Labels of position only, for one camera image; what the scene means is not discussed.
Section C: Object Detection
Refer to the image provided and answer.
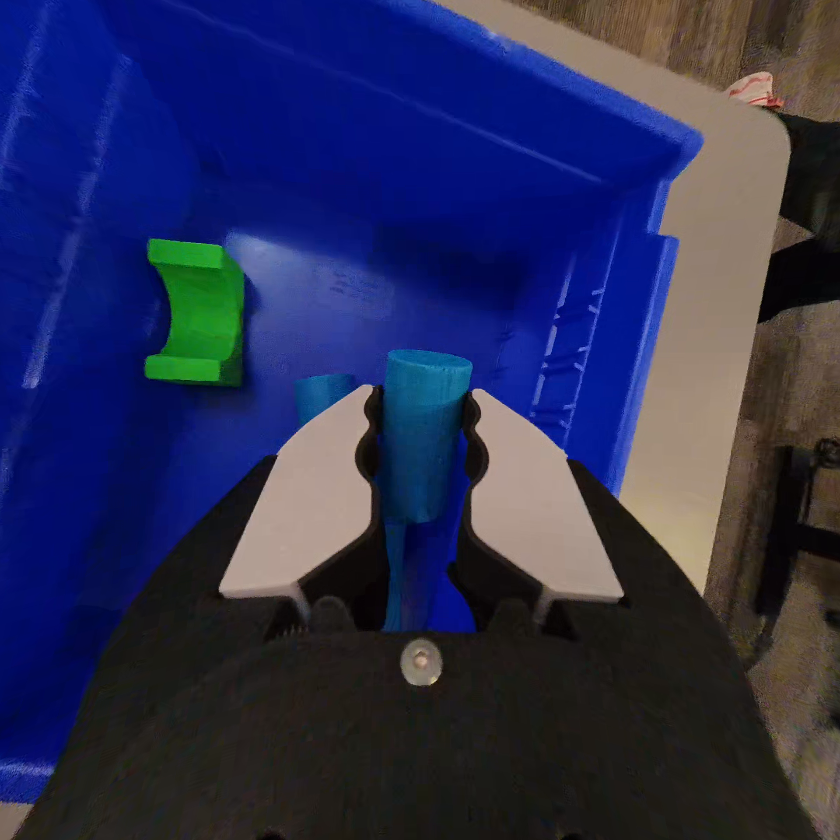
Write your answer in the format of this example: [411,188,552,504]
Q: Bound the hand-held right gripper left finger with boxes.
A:
[218,385,388,634]

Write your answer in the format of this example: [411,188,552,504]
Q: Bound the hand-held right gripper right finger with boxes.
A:
[448,388,626,634]

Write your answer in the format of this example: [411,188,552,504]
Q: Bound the blue wooden cylinder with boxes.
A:
[293,374,356,427]
[382,350,475,524]

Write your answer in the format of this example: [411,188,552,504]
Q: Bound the green wooden block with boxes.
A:
[144,238,245,387]

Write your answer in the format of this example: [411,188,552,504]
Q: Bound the blue plastic bin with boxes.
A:
[0,0,705,805]

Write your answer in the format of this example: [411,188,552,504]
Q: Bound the black table frame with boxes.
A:
[755,438,840,618]

